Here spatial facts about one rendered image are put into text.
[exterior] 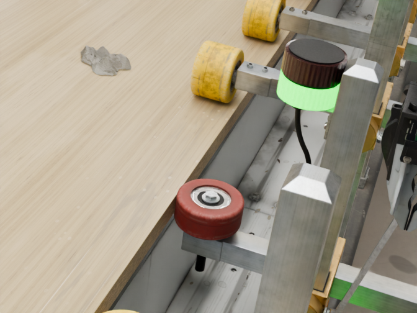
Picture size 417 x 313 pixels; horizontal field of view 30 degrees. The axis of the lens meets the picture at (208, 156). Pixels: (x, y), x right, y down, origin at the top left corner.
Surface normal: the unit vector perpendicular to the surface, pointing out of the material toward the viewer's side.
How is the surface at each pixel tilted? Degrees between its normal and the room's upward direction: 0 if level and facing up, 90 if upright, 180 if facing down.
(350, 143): 90
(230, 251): 90
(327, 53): 0
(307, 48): 0
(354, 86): 90
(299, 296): 90
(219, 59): 42
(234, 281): 0
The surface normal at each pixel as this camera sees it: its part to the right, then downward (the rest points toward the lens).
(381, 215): 0.13, -0.84
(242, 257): -0.33, 0.47
